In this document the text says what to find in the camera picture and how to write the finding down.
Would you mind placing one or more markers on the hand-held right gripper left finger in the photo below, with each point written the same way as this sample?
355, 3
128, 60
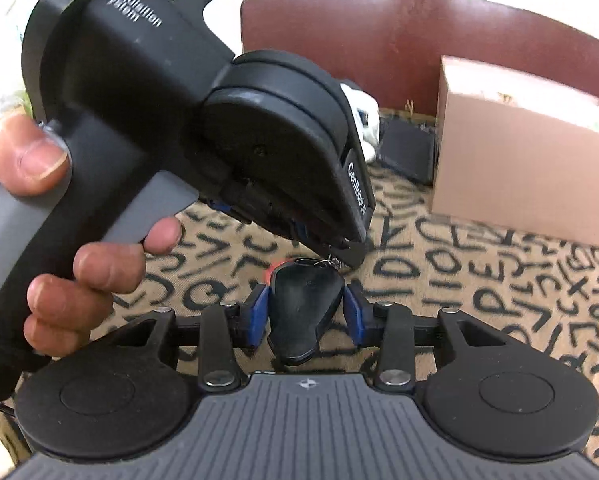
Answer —
257, 315

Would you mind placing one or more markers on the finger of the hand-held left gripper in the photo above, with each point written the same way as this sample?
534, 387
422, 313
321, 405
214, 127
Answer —
299, 232

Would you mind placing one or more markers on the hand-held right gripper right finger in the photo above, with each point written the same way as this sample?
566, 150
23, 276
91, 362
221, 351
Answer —
354, 315

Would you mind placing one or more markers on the black key fob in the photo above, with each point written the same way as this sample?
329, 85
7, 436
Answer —
304, 310

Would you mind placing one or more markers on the brown cardboard box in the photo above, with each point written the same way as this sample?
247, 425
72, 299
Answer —
519, 170

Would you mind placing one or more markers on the person's left hand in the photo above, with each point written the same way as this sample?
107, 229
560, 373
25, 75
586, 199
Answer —
94, 270

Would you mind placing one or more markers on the letter print blanket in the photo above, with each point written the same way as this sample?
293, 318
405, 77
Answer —
454, 270

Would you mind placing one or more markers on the white glove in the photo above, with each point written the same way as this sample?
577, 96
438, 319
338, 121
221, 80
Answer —
368, 132

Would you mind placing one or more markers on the black wallet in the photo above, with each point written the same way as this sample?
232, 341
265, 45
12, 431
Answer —
409, 150

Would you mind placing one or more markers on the brown wooden board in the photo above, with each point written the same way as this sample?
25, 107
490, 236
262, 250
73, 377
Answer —
379, 50

